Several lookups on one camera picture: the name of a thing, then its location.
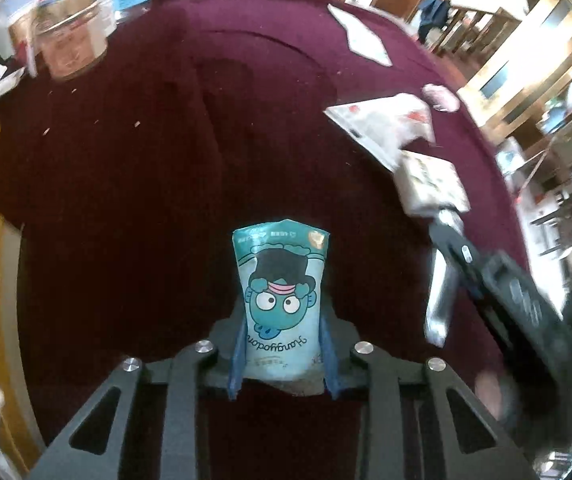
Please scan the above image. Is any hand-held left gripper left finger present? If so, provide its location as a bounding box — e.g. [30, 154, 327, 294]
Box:
[26, 305, 247, 480]

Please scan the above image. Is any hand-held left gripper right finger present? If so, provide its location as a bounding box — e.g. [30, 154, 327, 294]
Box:
[318, 305, 536, 480]

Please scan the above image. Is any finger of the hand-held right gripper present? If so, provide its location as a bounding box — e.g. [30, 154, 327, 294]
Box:
[428, 207, 484, 288]

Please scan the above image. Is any white printed tissue packet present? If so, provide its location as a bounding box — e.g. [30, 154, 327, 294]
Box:
[395, 150, 471, 217]

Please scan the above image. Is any teal cartoon print packet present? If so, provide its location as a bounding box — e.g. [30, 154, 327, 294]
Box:
[232, 219, 330, 396]

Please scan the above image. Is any white red print packet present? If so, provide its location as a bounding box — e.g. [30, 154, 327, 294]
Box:
[324, 92, 436, 173]

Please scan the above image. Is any small round white packet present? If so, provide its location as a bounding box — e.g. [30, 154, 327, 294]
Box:
[422, 83, 461, 112]

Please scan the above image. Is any wooden shelf unit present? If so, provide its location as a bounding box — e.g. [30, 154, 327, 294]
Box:
[458, 0, 572, 161]

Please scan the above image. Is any wooden staircase railing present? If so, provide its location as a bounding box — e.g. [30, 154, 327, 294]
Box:
[430, 5, 521, 68]

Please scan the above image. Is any white printed card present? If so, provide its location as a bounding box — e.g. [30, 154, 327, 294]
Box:
[328, 4, 369, 33]
[348, 25, 393, 67]

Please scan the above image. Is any maroon tablecloth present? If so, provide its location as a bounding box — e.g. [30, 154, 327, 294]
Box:
[0, 0, 536, 480]

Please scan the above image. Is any blue hanging coat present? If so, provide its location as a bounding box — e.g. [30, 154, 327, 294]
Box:
[418, 0, 454, 43]

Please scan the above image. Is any clear jar gold lid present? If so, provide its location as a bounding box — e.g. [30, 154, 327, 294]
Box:
[33, 0, 117, 81]

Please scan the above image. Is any clear jar white lid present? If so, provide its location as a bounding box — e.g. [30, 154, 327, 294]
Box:
[6, 7, 39, 78]

